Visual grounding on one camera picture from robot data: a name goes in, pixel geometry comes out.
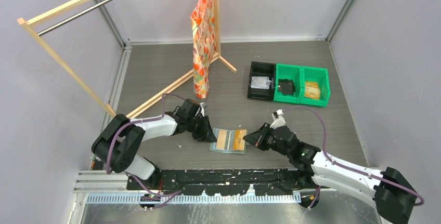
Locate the orange floral hanging cloth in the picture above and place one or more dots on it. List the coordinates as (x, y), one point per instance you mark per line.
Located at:
(204, 47)

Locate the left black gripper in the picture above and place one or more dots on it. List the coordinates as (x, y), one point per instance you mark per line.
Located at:
(208, 134)

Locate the white cards in bin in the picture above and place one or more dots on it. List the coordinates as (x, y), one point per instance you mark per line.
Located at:
(260, 82)

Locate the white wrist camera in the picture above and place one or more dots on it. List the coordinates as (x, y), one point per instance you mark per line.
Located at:
(202, 108)
(278, 119)

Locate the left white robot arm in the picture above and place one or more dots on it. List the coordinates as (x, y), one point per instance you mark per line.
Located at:
(118, 143)

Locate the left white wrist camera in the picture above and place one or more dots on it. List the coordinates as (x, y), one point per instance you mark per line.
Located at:
(202, 108)

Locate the orange credit card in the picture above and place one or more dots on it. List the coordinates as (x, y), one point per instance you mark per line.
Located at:
(238, 141)

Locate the green bin right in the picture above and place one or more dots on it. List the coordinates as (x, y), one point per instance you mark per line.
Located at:
(320, 75)

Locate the green bin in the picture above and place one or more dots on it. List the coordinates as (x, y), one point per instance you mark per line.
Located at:
(291, 72)
(320, 75)

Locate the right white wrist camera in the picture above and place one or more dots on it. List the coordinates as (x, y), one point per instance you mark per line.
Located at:
(278, 119)

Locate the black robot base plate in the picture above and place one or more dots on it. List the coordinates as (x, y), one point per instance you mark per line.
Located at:
(227, 182)

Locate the wooden clothes rack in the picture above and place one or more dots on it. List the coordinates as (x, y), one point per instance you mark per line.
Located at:
(67, 58)

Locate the black storage bin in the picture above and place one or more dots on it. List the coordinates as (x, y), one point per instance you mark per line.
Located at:
(262, 69)

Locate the black cards in bin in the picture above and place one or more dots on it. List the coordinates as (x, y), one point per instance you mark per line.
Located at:
(286, 87)

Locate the green bin middle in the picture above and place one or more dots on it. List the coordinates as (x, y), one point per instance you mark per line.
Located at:
(291, 72)

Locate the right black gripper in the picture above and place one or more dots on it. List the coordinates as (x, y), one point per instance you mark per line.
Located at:
(257, 139)

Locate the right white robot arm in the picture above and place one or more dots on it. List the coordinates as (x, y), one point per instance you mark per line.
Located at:
(389, 192)

